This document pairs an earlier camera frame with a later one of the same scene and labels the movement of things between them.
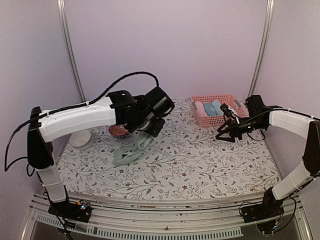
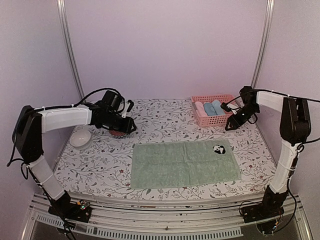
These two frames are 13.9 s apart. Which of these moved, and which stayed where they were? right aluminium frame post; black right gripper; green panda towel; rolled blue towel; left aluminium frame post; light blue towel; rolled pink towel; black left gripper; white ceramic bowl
Moved: green panda towel; black left gripper; black right gripper
Stayed: light blue towel; left aluminium frame post; white ceramic bowl; rolled pink towel; right aluminium frame post; rolled blue towel
